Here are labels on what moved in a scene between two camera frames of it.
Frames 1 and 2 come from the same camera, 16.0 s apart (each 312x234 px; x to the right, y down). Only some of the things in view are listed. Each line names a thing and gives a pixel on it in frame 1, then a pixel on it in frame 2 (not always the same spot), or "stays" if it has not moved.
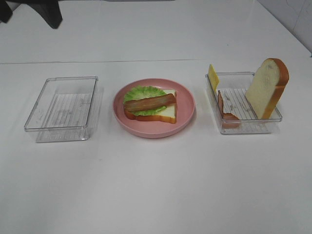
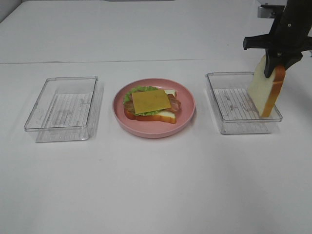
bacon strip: [229, 121] to [175, 104]
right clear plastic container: [236, 115] stays
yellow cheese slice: [213, 77] to [150, 101]
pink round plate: [185, 107] stays
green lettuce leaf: [143, 91] stays
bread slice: [167, 115] stays
